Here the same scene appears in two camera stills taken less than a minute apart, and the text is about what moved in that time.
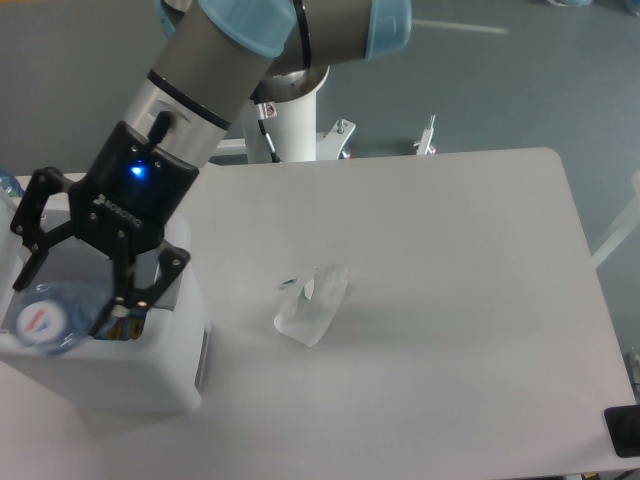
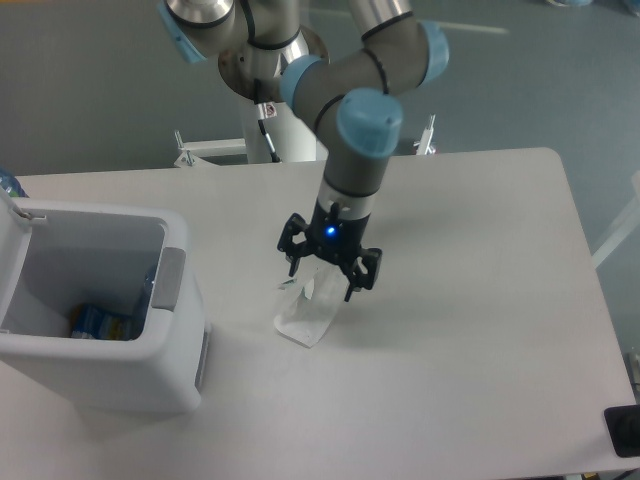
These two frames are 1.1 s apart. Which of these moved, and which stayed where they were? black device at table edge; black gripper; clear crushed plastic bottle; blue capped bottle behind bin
Moved: black gripper; clear crushed plastic bottle
Stayed: blue capped bottle behind bin; black device at table edge
